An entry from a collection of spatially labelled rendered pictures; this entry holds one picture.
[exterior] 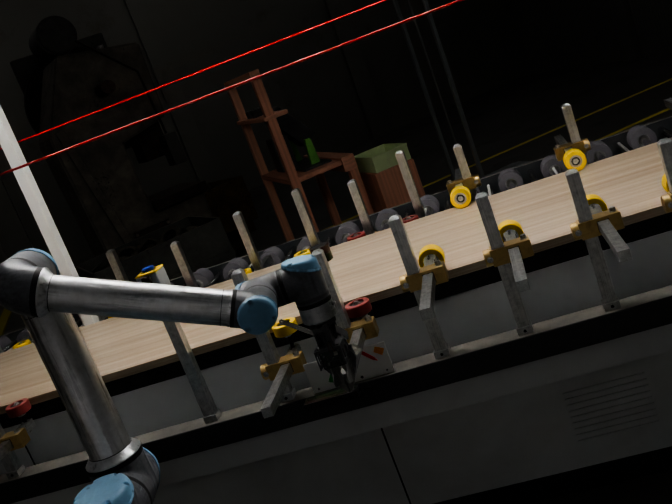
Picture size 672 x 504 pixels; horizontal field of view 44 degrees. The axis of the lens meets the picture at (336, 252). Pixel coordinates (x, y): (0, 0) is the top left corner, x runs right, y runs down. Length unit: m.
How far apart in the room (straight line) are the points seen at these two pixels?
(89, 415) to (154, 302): 0.40
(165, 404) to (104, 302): 1.08
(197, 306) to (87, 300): 0.25
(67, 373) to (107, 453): 0.23
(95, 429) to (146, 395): 0.80
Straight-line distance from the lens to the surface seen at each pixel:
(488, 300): 2.63
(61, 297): 1.96
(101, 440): 2.20
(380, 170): 7.16
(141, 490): 2.18
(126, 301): 1.93
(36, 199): 3.74
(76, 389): 2.16
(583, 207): 2.35
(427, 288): 2.24
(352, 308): 2.49
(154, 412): 2.99
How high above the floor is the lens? 1.64
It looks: 13 degrees down
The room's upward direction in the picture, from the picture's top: 21 degrees counter-clockwise
